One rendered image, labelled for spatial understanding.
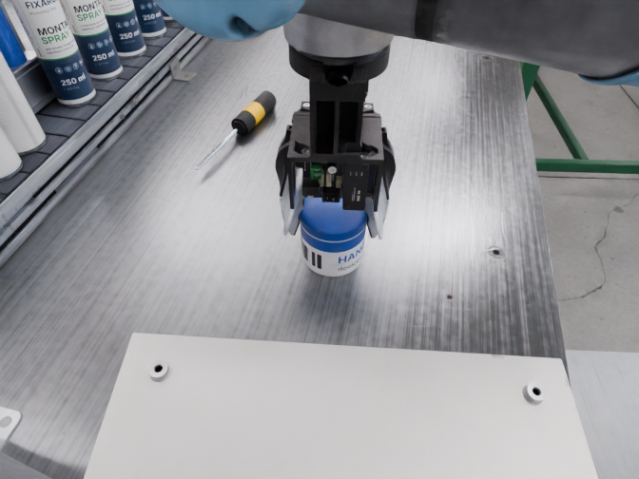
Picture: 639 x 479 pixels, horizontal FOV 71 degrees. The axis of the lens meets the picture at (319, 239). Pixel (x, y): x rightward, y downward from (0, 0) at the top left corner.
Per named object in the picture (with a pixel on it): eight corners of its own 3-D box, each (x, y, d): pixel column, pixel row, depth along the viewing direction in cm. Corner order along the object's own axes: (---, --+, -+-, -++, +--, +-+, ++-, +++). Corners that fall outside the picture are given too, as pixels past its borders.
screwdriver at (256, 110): (261, 104, 73) (261, 86, 70) (279, 107, 72) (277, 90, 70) (188, 175, 60) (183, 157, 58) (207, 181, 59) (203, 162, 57)
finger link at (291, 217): (261, 260, 44) (286, 194, 37) (268, 218, 48) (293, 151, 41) (291, 268, 44) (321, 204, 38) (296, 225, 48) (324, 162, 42)
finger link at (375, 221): (372, 271, 44) (345, 205, 38) (370, 228, 48) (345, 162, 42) (403, 265, 43) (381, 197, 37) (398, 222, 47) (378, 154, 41)
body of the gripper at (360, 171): (286, 215, 37) (276, 76, 28) (295, 152, 42) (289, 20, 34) (380, 218, 36) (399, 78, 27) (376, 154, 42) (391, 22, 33)
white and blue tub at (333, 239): (303, 230, 53) (301, 185, 48) (362, 232, 53) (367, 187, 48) (299, 277, 48) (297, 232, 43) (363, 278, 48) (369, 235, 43)
